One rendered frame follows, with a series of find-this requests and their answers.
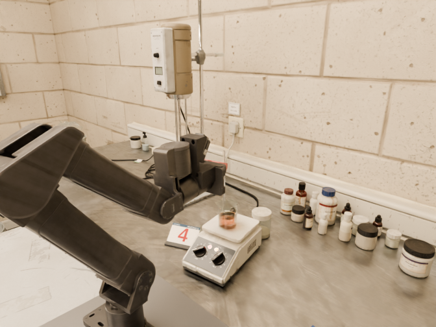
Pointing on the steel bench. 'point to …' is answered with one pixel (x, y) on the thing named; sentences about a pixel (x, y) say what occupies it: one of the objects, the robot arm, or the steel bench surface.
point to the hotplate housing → (243, 252)
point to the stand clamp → (204, 56)
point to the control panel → (205, 262)
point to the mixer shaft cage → (180, 118)
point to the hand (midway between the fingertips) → (224, 166)
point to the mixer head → (172, 60)
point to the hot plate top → (248, 225)
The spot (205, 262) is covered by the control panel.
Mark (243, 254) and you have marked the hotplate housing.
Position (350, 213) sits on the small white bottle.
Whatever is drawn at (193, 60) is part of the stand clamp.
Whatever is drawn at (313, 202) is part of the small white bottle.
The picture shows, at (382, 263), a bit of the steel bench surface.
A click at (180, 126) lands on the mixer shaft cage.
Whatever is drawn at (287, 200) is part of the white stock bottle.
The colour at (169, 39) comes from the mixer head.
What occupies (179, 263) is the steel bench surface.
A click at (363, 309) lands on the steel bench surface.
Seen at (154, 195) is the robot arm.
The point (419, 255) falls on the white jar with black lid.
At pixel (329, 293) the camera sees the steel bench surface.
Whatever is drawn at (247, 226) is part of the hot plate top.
